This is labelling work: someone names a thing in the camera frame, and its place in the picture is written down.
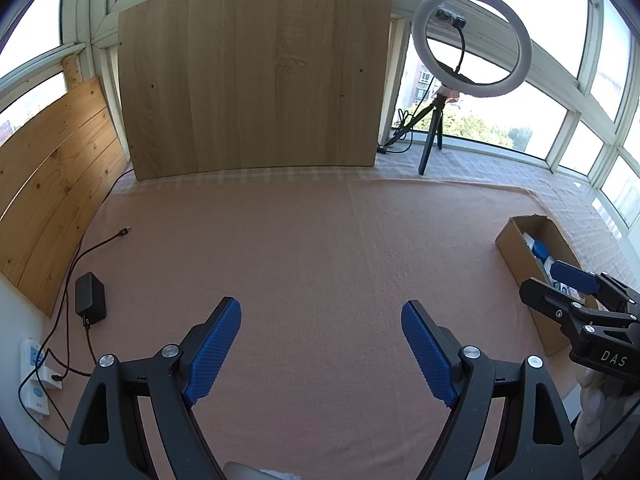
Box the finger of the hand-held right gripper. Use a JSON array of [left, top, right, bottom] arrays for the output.
[[549, 260, 640, 311], [519, 279, 640, 347]]

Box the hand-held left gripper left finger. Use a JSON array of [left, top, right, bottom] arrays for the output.
[[60, 296, 243, 480]]

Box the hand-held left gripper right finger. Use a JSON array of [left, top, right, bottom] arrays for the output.
[[401, 300, 583, 480]]

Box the white lotion bottle blue cap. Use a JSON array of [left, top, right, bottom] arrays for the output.
[[530, 240, 557, 281]]

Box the cardboard box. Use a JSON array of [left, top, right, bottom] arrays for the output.
[[495, 216, 601, 357]]

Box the black power adapter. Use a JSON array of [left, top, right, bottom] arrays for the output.
[[75, 271, 107, 325]]

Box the pink blanket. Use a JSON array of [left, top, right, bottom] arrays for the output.
[[47, 177, 601, 480]]

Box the green tree outside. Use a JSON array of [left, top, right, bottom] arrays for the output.
[[440, 107, 531, 151]]

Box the white power strip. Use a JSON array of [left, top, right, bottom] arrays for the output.
[[19, 338, 66, 417]]

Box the wooden slat panel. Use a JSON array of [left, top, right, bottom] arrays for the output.
[[0, 56, 128, 317]]

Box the apartment building outside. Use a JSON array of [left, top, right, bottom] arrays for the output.
[[397, 60, 436, 116]]

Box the large wooden board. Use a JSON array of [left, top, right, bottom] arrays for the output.
[[117, 0, 392, 181]]

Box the black usb cable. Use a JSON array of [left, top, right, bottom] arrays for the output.
[[47, 227, 132, 378]]

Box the black ring light cable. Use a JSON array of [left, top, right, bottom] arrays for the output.
[[392, 107, 418, 153]]

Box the white ring light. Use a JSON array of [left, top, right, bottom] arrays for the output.
[[412, 0, 533, 100]]

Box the white window frame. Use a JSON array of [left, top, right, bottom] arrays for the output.
[[0, 0, 640, 241]]

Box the black camera on gooseneck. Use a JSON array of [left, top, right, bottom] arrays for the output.
[[435, 7, 468, 73]]

